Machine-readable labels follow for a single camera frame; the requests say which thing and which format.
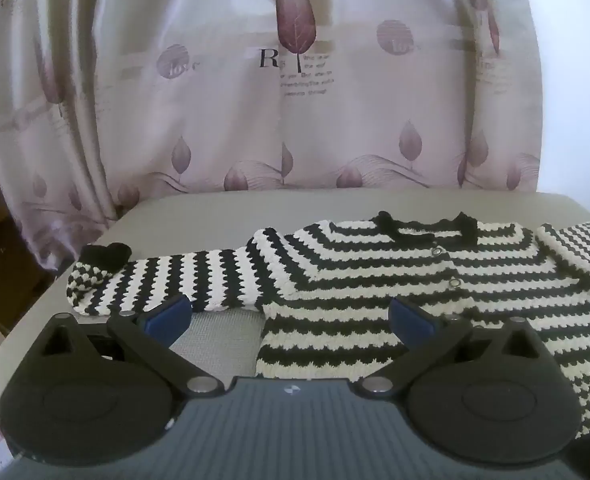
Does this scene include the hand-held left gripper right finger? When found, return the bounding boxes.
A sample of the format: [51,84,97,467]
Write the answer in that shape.
[357,296,550,399]

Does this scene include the black and white striped sweater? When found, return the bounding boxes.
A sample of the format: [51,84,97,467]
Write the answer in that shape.
[65,210,590,442]

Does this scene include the pink leaf print curtain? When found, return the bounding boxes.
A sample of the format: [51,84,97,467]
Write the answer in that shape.
[0,0,552,282]

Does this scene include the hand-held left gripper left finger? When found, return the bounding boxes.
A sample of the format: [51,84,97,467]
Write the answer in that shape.
[34,295,226,398]

